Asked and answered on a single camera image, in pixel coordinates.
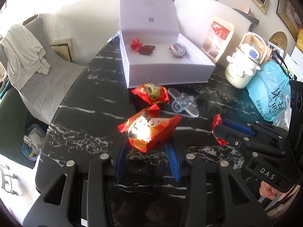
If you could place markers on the blue lined trash bin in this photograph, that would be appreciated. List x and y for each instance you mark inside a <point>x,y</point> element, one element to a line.
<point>33,140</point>

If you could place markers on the dark green chair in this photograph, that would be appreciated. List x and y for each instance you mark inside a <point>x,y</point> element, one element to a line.
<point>15,120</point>

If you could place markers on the grey leaf pattern cushion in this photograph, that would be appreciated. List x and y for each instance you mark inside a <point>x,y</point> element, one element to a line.
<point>43,94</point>

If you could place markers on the white cloth garment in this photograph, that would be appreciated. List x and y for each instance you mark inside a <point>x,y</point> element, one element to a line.
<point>25,55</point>

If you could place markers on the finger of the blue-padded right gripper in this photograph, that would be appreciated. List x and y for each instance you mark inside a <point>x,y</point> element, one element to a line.
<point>239,125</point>
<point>228,136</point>

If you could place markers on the dark red Kiss snack packet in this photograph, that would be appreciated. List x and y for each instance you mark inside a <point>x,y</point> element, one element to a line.
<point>146,49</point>

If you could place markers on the red cartoon face snack packet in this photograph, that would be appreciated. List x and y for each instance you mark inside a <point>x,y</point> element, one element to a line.
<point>147,131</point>

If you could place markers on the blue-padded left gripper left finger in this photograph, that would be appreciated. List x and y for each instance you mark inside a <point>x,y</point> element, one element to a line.
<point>121,160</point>

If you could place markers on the beige perforated wall panel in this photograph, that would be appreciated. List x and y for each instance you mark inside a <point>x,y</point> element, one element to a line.
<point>63,48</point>

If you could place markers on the red plastic propeller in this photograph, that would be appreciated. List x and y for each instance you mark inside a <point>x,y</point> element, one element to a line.
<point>136,45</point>

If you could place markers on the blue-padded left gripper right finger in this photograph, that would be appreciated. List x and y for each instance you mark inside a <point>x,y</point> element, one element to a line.
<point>177,162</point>

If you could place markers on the kraft hawthorn snack pouch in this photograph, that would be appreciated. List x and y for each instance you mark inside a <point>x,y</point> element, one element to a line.
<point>217,39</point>

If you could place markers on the right human hand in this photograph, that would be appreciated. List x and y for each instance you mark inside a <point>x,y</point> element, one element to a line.
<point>267,191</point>

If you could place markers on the cream cartoon electric kettle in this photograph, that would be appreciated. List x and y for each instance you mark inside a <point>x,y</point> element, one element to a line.
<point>246,60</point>

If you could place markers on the red orange snack packet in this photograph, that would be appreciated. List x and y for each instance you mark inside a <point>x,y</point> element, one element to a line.
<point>151,93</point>

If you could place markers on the white open gift box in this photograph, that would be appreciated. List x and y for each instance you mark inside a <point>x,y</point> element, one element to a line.
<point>154,22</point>

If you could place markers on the light blue plastic bag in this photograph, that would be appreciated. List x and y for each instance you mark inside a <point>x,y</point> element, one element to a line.
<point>268,90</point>

